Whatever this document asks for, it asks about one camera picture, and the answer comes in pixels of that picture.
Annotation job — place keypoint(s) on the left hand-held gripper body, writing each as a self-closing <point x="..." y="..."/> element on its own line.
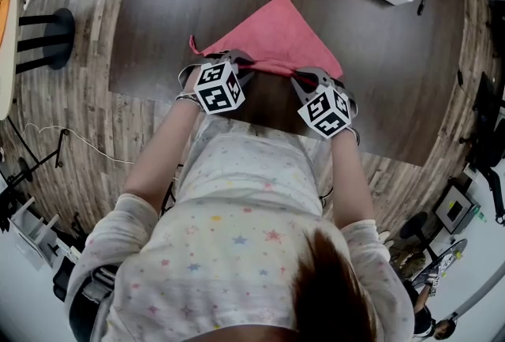
<point x="215" y="89"/>

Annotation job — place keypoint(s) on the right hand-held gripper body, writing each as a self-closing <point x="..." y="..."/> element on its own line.
<point x="325" y="113"/>

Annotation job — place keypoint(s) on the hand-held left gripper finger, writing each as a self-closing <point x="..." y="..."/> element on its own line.
<point x="236" y="56"/>
<point x="245" y="76"/>

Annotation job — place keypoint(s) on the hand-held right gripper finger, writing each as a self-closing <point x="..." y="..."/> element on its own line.
<point x="303" y="93"/>
<point x="317" y="76"/>

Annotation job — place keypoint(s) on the pink cloth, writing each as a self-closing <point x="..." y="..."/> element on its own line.
<point x="276" y="32"/>

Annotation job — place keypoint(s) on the person's right forearm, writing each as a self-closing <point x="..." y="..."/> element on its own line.
<point x="351" y="178"/>

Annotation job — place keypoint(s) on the person's left forearm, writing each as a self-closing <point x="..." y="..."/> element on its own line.
<point x="161" y="162"/>

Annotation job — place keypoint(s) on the black marker pen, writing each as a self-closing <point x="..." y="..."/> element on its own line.
<point x="423" y="0"/>

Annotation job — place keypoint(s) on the black round stand base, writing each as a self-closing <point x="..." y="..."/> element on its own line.
<point x="412" y="226"/>

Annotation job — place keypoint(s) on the person's star print shirt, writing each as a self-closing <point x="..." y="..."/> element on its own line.
<point x="221" y="245"/>

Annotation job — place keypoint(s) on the black office chair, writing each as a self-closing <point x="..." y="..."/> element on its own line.
<point x="63" y="281"/>
<point x="487" y="115"/>

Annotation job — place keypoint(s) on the grey box with black screen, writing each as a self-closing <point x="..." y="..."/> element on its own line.
<point x="455" y="210"/>

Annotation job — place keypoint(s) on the black floor stand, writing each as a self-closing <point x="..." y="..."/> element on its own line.
<point x="59" y="151"/>

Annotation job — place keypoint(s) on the camouflage bag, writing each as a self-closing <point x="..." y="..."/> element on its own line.
<point x="410" y="263"/>

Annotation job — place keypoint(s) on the skateboard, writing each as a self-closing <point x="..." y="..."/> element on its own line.
<point x="442" y="265"/>

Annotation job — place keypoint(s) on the pale table with black base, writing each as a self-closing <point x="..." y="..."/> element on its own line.
<point x="6" y="76"/>

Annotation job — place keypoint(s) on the orange cloth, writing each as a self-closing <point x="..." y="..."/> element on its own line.
<point x="4" y="12"/>

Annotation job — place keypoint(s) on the white wooden rack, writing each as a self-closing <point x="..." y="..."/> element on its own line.
<point x="35" y="237"/>

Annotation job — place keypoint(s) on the black waist pack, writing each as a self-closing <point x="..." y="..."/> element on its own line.
<point x="84" y="309"/>

